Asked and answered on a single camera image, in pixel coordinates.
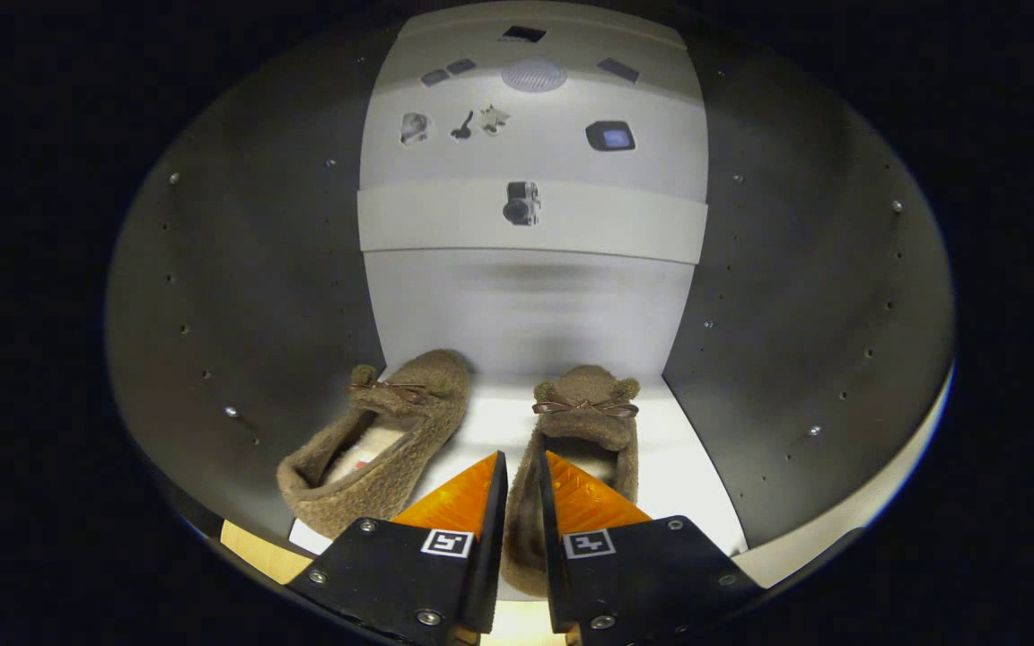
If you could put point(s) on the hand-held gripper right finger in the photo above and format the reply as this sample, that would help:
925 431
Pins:
553 574

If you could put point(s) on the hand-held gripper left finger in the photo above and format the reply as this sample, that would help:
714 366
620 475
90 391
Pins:
490 556

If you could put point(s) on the dark grey shoe cabinet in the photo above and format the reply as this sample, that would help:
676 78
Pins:
212 269

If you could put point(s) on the brown fuzzy shoe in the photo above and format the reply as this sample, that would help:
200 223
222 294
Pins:
427 422
584 431

